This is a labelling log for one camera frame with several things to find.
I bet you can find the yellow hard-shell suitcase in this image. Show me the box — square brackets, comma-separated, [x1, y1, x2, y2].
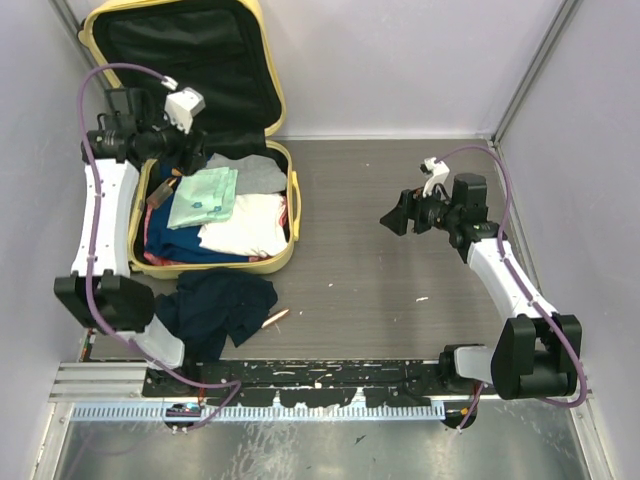
[78, 1, 302, 275]

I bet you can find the blue garment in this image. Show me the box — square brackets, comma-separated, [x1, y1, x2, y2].
[145, 176, 250, 264]

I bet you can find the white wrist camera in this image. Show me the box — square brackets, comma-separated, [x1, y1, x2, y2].
[161, 76, 205, 135]
[420, 157, 450, 197]

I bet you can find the grey garment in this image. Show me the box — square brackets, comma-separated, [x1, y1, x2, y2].
[206, 154, 287, 195]

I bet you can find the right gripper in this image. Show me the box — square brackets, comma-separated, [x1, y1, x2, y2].
[380, 181, 461, 236]

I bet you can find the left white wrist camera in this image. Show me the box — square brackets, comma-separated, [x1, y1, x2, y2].
[161, 76, 205, 135]

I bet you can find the white slotted cable duct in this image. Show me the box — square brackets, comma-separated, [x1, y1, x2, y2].
[70, 401, 446, 422]

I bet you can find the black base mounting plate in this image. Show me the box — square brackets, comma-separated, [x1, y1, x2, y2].
[142, 360, 475, 408]

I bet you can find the pink patterned garment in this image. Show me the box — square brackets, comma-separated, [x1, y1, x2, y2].
[144, 194, 288, 265]

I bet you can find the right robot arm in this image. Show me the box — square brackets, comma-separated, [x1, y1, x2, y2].
[380, 173, 582, 400]

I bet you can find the mint green floral cloth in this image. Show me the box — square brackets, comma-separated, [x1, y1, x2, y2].
[167, 167, 238, 230]

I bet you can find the gold perfume bottle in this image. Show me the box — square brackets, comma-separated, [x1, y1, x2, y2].
[146, 177, 177, 209]

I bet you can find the aluminium frame rail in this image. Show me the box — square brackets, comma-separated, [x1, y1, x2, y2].
[47, 357, 594, 402]

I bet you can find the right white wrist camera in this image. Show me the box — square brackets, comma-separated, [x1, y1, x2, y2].
[420, 157, 450, 197]

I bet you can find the dark navy garment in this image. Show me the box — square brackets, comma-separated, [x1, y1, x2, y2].
[155, 268, 278, 363]

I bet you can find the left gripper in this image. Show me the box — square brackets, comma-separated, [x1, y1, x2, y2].
[140, 106, 208, 176]

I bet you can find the white garment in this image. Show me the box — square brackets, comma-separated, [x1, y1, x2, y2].
[198, 193, 287, 258]

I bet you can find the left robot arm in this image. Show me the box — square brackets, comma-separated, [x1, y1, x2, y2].
[54, 88, 205, 396]

